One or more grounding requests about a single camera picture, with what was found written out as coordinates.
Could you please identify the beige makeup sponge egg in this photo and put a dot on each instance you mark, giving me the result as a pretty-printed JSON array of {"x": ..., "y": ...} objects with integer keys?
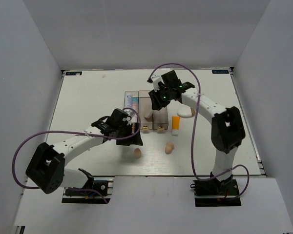
[{"x": 137, "y": 153}]

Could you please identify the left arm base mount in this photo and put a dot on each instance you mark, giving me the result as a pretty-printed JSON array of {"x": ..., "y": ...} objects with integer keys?
[{"x": 97, "y": 192}]

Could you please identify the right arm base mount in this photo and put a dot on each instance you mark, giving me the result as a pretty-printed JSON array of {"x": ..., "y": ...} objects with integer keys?
[{"x": 213, "y": 194}]

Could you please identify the orange cosmetic tube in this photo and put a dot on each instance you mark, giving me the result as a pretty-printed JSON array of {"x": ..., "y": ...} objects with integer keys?
[{"x": 175, "y": 125}]

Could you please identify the pink teal item in organizer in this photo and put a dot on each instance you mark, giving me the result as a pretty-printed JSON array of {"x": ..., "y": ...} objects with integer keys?
[{"x": 135, "y": 103}]

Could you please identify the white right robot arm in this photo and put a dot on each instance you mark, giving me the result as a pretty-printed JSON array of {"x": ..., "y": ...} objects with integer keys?
[{"x": 227, "y": 129}]

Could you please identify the clear acrylic organizer box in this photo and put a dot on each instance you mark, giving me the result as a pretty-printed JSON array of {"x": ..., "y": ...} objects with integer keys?
[{"x": 151, "y": 120}]

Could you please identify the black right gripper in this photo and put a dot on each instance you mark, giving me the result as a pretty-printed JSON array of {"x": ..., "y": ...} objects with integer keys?
[{"x": 156, "y": 104}]

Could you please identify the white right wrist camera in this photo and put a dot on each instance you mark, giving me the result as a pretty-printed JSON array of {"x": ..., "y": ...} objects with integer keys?
[{"x": 154, "y": 80}]

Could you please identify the beige gourd makeup sponge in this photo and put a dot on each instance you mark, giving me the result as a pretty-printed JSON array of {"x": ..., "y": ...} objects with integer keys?
[{"x": 169, "y": 148}]

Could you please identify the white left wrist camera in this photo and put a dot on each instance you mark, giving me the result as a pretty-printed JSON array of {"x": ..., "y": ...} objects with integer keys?
[{"x": 127, "y": 119}]

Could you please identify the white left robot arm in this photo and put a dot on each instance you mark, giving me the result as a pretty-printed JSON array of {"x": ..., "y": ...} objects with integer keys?
[{"x": 47, "y": 168}]

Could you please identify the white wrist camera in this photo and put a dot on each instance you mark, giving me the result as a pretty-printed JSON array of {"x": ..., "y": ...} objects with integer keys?
[
  {"x": 154, "y": 80},
  {"x": 127, "y": 119}
]

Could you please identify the round beige powder puff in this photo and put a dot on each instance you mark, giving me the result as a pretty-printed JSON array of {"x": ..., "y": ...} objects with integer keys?
[{"x": 148, "y": 113}]

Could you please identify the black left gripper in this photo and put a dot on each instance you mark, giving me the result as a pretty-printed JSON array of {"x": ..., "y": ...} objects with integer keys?
[{"x": 136, "y": 140}]

